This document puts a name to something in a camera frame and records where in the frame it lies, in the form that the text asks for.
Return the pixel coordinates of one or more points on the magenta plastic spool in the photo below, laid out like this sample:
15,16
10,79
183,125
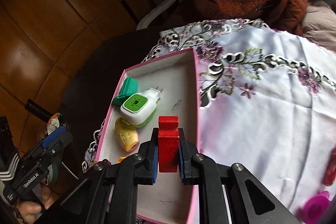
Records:
315,207

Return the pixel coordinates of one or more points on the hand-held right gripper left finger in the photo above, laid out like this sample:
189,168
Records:
155,163

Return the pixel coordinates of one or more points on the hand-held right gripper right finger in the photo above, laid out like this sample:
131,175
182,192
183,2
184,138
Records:
181,163

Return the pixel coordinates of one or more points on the pink shallow box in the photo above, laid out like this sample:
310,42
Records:
168,108

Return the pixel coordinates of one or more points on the person's left hand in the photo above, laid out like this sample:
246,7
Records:
29,212

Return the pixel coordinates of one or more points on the red cylindrical container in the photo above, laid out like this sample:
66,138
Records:
330,166

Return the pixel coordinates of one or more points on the white embroidered tablecloth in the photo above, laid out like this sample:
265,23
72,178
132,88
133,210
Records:
262,121

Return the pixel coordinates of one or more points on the rust-brown quilted jacket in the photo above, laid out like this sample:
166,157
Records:
236,3

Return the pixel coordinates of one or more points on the beige quilt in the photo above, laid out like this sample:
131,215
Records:
320,22

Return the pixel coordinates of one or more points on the yellow perforated plastic case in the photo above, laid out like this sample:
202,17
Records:
124,134

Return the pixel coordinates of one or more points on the white orange snack bag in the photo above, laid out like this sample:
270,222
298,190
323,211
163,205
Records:
53,121

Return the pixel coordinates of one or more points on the white green plug-in device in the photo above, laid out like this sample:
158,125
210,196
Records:
136,108

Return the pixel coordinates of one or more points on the red glitter block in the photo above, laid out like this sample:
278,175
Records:
168,145

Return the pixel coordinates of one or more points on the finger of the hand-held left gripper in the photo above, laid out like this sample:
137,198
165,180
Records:
55,136

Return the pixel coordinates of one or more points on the orange plastic block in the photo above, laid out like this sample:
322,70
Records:
122,160

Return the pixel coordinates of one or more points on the green plastic spool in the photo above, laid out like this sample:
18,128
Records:
128,86

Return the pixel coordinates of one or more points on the black pole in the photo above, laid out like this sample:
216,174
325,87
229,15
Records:
36,108

